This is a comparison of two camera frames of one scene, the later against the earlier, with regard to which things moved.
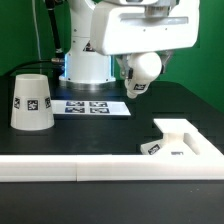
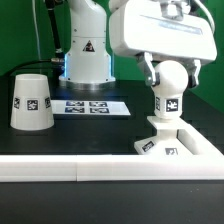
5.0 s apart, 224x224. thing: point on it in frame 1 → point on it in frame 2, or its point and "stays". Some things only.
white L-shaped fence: [201, 160] stays
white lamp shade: [31, 105] stays
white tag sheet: [89, 107] stays
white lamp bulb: [143, 69] → [168, 93]
